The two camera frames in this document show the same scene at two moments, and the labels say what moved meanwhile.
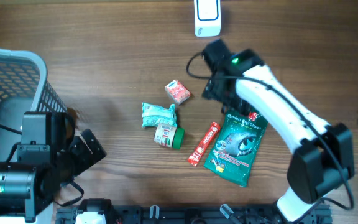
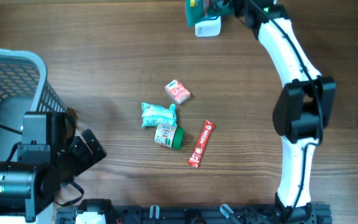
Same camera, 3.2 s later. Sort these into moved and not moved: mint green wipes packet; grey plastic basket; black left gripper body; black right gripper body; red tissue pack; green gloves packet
Moved: black right gripper body; green gloves packet
Not moved: mint green wipes packet; black left gripper body; red tissue pack; grey plastic basket
